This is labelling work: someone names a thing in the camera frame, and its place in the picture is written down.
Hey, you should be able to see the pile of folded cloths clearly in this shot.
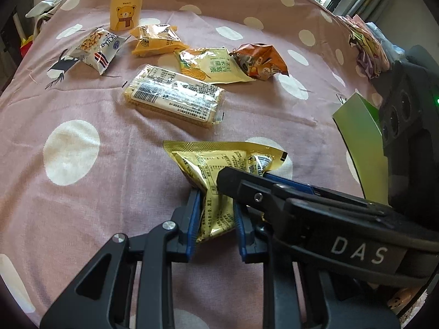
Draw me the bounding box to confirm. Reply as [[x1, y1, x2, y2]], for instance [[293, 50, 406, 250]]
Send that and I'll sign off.
[[338, 14, 395, 79]]

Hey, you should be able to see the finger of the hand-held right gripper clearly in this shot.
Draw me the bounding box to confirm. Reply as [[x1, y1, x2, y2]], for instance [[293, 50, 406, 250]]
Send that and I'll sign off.
[[216, 166, 299, 244], [263, 172, 393, 217]]

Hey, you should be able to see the orange snack packet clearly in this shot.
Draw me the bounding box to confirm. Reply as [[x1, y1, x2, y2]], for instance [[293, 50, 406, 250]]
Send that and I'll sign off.
[[229, 43, 289, 81]]

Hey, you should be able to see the yellow corn snack packet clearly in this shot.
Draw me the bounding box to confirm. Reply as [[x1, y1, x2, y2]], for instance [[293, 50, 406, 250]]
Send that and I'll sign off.
[[174, 47, 256, 84]]

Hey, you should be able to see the gold foil snack packet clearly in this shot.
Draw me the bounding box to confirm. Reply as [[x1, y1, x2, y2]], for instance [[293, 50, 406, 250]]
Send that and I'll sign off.
[[163, 140, 289, 244]]

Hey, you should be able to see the green cardboard box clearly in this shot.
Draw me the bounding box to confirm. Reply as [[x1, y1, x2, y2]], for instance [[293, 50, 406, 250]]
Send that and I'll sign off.
[[332, 92, 390, 204]]

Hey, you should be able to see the pink polka dot bedsheet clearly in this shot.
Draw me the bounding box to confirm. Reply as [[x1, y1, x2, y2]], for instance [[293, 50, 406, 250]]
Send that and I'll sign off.
[[0, 0, 388, 329]]

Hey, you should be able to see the clear wrapped cracker pack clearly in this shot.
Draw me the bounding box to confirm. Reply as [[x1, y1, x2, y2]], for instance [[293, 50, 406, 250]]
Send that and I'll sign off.
[[122, 64, 227, 129]]

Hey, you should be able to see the yellow bear drink bottle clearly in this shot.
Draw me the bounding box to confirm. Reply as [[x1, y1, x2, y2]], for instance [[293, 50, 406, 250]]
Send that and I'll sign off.
[[110, 0, 146, 31]]

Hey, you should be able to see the small yellow snack packet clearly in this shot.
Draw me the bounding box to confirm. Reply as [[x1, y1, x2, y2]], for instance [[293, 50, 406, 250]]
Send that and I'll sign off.
[[130, 24, 189, 58]]

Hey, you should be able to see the white blue peanut packet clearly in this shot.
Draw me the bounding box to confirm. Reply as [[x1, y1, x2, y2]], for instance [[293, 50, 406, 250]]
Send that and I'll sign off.
[[67, 27, 128, 75]]

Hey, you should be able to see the dark grey sofa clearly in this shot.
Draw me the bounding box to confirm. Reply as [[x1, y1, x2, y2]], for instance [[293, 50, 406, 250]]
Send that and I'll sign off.
[[370, 43, 434, 110]]

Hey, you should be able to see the white cloth bag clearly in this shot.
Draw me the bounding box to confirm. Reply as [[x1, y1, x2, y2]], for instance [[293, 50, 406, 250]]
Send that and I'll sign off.
[[26, 0, 74, 38]]

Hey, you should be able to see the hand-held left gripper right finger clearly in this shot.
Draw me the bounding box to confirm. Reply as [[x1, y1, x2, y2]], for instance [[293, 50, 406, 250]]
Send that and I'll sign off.
[[233, 199, 402, 329]]

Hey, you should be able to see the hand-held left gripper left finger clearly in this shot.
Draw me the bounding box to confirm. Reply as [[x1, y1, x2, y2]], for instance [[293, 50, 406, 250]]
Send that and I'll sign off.
[[39, 188, 203, 329]]

